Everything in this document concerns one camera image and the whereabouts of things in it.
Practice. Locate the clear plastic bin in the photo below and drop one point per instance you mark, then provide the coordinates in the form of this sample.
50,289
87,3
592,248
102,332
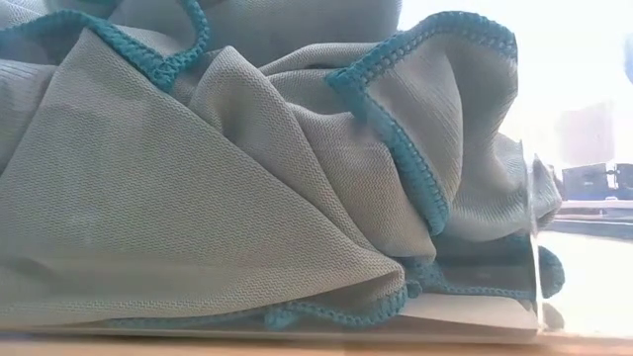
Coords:
247,336

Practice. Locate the dark equipment case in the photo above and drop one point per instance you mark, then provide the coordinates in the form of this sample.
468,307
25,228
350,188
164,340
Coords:
588,182

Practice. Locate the black aluminium table frame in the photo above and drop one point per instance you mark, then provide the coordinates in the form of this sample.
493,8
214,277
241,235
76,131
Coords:
593,228

